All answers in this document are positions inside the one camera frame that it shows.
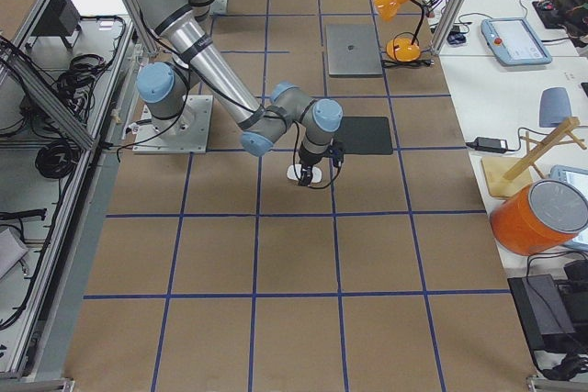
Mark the wooden stand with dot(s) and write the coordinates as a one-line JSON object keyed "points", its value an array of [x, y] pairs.
{"points": [[506, 176]]}

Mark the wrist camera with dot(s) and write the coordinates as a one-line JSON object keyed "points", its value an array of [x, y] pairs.
{"points": [[336, 153]]}

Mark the grey blue pad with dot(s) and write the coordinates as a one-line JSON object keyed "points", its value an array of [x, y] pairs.
{"points": [[554, 107]]}

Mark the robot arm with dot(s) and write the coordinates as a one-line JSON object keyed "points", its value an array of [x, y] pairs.
{"points": [[261, 126]]}

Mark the white computer mouse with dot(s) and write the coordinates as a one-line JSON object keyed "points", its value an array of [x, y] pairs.
{"points": [[317, 175]]}

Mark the black power adapter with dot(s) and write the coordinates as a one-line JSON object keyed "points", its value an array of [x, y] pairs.
{"points": [[492, 145]]}

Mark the black mousepad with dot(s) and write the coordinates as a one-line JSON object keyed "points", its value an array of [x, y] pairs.
{"points": [[365, 135]]}

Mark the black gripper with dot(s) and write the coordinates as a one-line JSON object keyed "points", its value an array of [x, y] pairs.
{"points": [[309, 164]]}

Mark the grey closed laptop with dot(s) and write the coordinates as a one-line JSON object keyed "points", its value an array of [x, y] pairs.
{"points": [[352, 51]]}

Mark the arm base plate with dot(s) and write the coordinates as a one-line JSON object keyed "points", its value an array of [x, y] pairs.
{"points": [[219, 7], [189, 133]]}

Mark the orange cylindrical container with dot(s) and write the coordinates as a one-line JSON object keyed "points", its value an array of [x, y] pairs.
{"points": [[526, 223]]}

